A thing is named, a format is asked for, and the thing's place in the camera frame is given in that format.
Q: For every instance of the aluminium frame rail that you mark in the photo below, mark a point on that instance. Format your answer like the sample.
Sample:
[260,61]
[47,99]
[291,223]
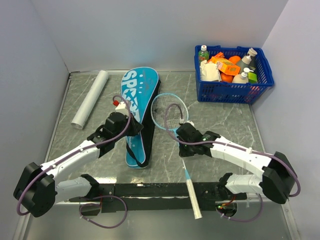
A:
[46,193]

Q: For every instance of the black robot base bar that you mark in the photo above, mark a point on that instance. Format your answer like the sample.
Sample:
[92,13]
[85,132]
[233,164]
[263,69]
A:
[158,196]

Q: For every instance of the blue plastic shopping basket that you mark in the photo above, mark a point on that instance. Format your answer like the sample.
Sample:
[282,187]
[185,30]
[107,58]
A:
[223,92]

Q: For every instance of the orange fruit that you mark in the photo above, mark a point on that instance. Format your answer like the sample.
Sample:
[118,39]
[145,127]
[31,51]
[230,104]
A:
[226,78]
[234,59]

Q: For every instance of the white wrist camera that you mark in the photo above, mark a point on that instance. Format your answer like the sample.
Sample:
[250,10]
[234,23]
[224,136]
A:
[187,122]
[121,107]

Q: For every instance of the orange fruit front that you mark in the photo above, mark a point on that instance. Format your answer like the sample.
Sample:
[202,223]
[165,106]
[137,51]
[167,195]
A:
[226,78]

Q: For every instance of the orange snack box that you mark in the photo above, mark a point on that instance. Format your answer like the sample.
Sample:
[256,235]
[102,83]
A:
[225,66]

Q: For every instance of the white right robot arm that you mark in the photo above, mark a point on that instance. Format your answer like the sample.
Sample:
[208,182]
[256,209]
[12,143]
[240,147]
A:
[269,174]

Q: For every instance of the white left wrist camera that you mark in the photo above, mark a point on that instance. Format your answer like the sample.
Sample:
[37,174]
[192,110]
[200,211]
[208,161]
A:
[121,107]

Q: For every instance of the cream paper bag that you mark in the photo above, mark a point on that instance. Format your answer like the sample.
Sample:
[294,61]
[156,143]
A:
[209,72]

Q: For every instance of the white shuttlecock tube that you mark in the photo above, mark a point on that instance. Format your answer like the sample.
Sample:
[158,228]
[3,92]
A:
[90,100]

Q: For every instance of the small orange packet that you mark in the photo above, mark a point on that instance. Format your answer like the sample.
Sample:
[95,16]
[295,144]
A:
[219,55]

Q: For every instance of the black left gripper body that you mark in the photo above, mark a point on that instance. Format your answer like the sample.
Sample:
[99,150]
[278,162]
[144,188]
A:
[131,130]

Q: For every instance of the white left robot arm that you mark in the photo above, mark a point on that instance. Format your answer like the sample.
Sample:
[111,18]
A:
[94,147]

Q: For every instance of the orange fruit back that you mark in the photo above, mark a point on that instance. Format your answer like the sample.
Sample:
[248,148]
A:
[234,59]

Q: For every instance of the green carton box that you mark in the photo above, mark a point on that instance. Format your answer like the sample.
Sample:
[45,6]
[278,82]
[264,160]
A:
[252,78]

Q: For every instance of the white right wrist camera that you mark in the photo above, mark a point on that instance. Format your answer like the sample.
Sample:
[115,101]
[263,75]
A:
[187,122]

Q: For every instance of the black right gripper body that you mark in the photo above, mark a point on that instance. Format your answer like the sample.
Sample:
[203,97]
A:
[186,150]

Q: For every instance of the cream pump lotion bottle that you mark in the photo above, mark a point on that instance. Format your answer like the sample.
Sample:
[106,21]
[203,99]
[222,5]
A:
[242,78]

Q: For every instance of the blue sport racket bag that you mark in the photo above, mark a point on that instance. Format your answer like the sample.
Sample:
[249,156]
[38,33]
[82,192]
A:
[140,86]

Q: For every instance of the green drink bottle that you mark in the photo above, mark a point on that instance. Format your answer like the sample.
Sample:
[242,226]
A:
[203,54]

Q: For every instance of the grey pump bottle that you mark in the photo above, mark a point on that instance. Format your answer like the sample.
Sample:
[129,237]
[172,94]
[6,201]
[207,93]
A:
[248,61]

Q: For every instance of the blue badminton racket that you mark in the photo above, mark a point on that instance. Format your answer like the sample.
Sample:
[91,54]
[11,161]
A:
[168,112]

